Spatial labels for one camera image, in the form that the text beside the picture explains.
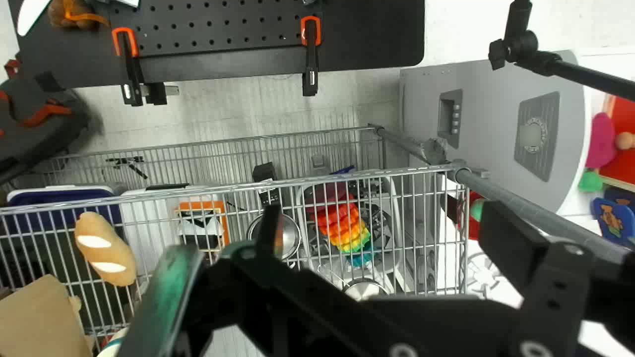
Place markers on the toy bread loaf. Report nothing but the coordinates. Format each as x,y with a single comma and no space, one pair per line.
105,248

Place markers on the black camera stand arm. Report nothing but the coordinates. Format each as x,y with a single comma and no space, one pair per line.
561,66

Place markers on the green toy ball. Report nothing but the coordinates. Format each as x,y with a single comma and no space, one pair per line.
589,181

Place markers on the blue storage container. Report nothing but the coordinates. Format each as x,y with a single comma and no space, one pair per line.
39,215

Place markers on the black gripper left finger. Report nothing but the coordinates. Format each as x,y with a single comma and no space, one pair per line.
160,304

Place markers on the orange rimmed small box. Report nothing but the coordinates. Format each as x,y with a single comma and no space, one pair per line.
200,211

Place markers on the black perforated pegboard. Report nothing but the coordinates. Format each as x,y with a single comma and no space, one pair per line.
230,32

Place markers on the toy kitchen stove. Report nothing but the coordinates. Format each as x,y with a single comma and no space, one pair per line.
488,100

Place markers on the silver pan lid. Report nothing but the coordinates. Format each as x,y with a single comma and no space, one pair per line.
289,235

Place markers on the orange black bar clamp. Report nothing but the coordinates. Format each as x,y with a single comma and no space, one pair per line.
309,66
133,72

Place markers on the pink toy piece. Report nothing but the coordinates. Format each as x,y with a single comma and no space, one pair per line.
599,141

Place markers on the rainbow stacking toy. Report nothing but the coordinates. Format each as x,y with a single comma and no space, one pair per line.
343,231

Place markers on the red toy block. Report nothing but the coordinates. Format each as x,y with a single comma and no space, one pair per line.
621,159

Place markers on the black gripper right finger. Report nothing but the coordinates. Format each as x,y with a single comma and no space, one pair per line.
555,298

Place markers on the cardboard box on shelf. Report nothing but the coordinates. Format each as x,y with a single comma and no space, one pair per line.
35,324

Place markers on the blue toy piece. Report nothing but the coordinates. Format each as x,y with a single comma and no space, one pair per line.
611,219

